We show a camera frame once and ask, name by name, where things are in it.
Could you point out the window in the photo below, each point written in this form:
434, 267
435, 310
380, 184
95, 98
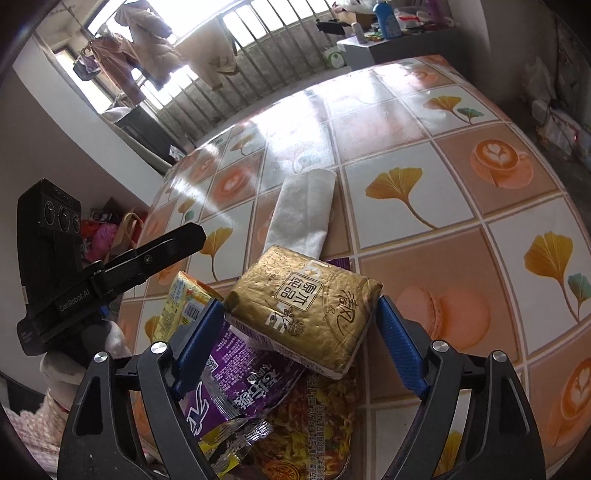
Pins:
198, 14

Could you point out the beige cloth on railing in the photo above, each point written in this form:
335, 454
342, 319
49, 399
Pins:
217, 55

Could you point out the gold tissue pack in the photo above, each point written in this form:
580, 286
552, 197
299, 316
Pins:
300, 300

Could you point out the white plastic bag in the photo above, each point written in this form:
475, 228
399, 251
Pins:
540, 78

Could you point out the cardboard box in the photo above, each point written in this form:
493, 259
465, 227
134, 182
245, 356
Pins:
358, 17

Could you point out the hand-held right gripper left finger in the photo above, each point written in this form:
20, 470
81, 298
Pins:
198, 341

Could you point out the white folded towel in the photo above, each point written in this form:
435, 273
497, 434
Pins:
300, 212

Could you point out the black flat device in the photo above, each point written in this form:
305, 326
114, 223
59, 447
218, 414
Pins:
334, 26

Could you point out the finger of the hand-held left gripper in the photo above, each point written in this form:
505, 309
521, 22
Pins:
152, 256

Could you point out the pink patterned fabric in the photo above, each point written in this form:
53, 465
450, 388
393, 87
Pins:
32, 429

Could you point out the brown paper bag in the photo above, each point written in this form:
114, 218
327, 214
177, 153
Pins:
129, 230

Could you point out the yellow snack packet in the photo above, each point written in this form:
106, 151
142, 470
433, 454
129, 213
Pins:
180, 300

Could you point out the beige hanging coat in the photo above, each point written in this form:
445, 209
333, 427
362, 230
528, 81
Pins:
147, 41

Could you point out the pink plastic bag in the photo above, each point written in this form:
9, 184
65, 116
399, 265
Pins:
99, 240

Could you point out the pink hanging garment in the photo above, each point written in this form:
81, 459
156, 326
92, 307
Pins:
120, 64

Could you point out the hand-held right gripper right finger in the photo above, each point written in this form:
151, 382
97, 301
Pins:
399, 346

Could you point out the dark low cabinet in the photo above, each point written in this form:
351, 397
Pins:
147, 134

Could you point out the person's left hand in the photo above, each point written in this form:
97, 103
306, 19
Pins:
64, 376

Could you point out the purple snack bag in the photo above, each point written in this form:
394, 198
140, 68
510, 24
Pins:
231, 383

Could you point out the green white container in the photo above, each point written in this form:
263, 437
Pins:
334, 57

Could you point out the patterned tablecloth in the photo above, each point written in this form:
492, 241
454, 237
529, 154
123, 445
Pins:
415, 152

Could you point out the red white bag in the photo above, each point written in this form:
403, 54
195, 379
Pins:
413, 19

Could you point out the blue detergent bottle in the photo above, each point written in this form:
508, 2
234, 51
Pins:
388, 21

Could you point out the red yellow noodle packet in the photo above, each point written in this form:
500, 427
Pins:
300, 429

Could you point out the small white bottle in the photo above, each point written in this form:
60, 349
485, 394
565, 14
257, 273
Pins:
358, 32

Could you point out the metal window railing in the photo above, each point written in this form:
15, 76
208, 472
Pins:
277, 60

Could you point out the purple flat packet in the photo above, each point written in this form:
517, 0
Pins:
339, 264

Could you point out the leaning printed cardboard panel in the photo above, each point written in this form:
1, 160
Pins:
575, 64

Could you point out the dark purple hanging item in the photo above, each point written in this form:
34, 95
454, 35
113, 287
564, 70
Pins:
85, 67

